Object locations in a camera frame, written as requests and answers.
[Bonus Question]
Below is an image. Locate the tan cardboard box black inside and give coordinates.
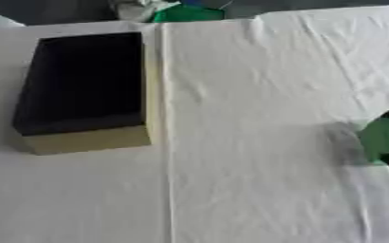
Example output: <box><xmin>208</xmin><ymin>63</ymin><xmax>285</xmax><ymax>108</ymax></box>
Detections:
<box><xmin>9</xmin><ymin>30</ymin><xmax>155</xmax><ymax>156</ymax></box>

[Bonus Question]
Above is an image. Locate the white crumpled bag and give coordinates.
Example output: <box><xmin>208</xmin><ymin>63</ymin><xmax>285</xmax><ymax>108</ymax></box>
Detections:
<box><xmin>106</xmin><ymin>0</ymin><xmax>181</xmax><ymax>23</ymax></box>

